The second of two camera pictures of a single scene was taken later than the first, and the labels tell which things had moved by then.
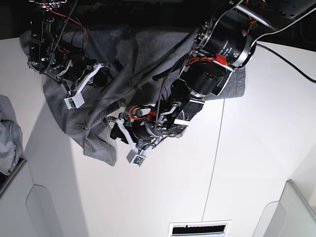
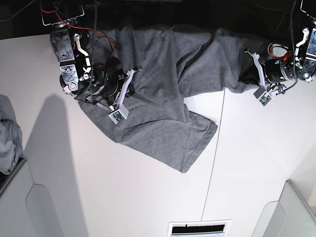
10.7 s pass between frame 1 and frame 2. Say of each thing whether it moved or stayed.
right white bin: stayed
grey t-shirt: moved
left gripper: moved
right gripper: moved
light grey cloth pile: stayed
